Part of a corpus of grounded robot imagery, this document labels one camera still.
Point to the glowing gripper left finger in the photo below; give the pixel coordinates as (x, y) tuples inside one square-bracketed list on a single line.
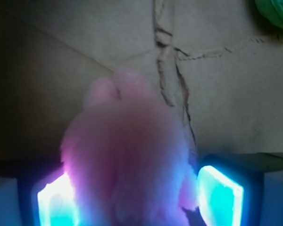
[(36, 194)]

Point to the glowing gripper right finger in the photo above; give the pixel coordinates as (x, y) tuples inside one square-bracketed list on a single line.
[(241, 189)]

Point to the pink plush bunny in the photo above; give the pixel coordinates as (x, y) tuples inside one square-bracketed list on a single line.
[(128, 158)]

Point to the green textured ball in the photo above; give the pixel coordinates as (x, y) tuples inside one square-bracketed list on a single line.
[(272, 10)]

